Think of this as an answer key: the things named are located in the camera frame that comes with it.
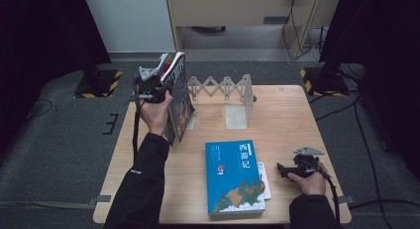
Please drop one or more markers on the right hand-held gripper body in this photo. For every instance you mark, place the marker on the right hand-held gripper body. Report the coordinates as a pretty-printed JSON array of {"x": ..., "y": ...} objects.
[{"x": 307, "y": 164}]

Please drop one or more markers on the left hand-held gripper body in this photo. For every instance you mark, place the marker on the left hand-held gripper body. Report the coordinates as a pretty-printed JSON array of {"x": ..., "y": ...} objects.
[{"x": 150, "y": 87}]

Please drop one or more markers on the dark illustrated book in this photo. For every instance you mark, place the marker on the dark illustrated book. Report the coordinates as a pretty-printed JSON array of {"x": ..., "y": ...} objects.
[{"x": 180, "y": 103}]

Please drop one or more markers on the white caterpillar picture book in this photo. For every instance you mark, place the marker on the white caterpillar picture book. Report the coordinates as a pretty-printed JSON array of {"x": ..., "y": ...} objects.
[{"x": 265, "y": 186}]

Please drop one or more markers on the blue book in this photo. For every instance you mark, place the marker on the blue book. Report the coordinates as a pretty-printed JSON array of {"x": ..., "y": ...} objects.
[{"x": 231, "y": 176}]

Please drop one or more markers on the metal expandable book rack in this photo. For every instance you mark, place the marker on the metal expandable book rack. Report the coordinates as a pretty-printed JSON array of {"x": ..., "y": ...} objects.
[{"x": 236, "y": 110}]

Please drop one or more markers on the person's right hand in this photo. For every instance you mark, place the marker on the person's right hand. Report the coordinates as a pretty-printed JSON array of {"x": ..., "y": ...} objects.
[{"x": 310, "y": 186}]

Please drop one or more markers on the person's left hand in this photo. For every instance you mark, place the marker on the person's left hand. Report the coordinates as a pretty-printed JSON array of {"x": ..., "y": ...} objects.
[{"x": 155, "y": 115}]

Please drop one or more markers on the black stand with striped base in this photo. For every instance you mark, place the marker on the black stand with striped base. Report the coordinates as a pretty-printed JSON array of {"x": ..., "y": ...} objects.
[
  {"x": 99, "y": 85},
  {"x": 327, "y": 82}
]

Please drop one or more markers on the grey tape strip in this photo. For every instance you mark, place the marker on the grey tape strip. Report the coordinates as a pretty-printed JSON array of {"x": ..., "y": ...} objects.
[
  {"x": 346, "y": 199},
  {"x": 100, "y": 199}
]

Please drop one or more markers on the white panel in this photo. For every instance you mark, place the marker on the white panel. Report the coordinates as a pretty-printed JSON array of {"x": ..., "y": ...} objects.
[{"x": 128, "y": 21}]

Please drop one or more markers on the wooden cabinet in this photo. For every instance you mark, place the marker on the wooden cabinet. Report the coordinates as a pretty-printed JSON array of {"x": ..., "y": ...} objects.
[{"x": 237, "y": 7}]

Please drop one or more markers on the black curtain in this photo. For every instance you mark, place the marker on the black curtain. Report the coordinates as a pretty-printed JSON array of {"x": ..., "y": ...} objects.
[
  {"x": 39, "y": 40},
  {"x": 386, "y": 40}
]

